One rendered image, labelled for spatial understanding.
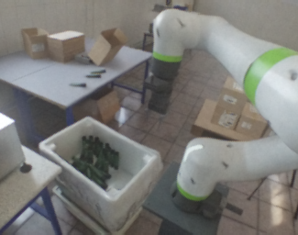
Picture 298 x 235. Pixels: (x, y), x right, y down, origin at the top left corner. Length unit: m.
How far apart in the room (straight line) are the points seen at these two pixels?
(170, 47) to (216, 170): 0.37
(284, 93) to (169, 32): 0.37
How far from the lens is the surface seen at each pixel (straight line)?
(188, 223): 0.75
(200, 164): 0.60
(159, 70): 0.63
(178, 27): 0.59
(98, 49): 2.14
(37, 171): 1.11
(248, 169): 0.67
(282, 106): 0.31
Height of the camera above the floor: 1.55
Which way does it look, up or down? 34 degrees down
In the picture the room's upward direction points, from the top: 9 degrees clockwise
